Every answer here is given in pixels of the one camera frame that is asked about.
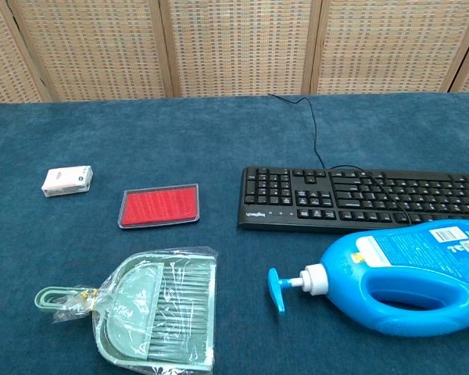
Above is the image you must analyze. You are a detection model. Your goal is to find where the blue pump detergent bottle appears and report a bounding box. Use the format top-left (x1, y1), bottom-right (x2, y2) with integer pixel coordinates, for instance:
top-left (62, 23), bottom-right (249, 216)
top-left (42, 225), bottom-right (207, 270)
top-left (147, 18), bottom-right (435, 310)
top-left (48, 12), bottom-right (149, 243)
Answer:
top-left (267, 218), bottom-right (469, 338)

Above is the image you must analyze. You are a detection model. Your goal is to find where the blue table cloth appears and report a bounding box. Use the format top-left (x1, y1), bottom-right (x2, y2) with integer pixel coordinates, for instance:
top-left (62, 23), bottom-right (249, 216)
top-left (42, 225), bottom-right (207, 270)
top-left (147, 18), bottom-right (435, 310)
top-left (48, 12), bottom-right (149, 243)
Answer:
top-left (0, 92), bottom-right (469, 375)

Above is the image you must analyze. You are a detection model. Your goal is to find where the small pink box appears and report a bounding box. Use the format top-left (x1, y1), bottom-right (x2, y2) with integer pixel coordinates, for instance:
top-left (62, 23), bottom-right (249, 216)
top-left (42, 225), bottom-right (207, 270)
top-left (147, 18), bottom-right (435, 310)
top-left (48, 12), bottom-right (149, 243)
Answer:
top-left (41, 165), bottom-right (94, 198)

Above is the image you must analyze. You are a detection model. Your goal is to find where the black keyboard cable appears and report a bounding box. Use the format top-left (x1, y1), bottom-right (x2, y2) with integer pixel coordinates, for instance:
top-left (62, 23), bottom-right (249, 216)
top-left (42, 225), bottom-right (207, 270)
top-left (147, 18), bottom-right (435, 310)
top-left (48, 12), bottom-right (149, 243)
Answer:
top-left (268, 93), bottom-right (414, 226)

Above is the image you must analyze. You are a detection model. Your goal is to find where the black computer keyboard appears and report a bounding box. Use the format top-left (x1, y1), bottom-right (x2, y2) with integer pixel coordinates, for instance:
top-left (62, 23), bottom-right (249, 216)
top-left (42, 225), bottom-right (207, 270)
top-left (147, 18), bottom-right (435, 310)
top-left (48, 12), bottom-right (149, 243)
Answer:
top-left (236, 166), bottom-right (469, 234)

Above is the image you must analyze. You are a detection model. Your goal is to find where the green bagged dustpan brush set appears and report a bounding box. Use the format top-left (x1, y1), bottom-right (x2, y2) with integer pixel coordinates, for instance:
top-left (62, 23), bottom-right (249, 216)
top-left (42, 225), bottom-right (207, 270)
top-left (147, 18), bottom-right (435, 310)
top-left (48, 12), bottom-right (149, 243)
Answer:
top-left (34, 245), bottom-right (219, 370)

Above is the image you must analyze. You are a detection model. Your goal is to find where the woven bamboo folding screen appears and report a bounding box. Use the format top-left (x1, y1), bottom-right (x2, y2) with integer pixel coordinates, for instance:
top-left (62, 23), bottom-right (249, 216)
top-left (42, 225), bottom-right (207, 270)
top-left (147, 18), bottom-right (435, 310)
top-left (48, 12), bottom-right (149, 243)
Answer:
top-left (0, 0), bottom-right (469, 105)

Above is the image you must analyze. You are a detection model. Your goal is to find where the red rectangular tray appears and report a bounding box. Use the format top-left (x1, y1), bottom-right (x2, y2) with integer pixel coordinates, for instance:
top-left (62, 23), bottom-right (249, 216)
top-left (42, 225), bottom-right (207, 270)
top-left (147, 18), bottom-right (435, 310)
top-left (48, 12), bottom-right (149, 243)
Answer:
top-left (117, 183), bottom-right (201, 230)

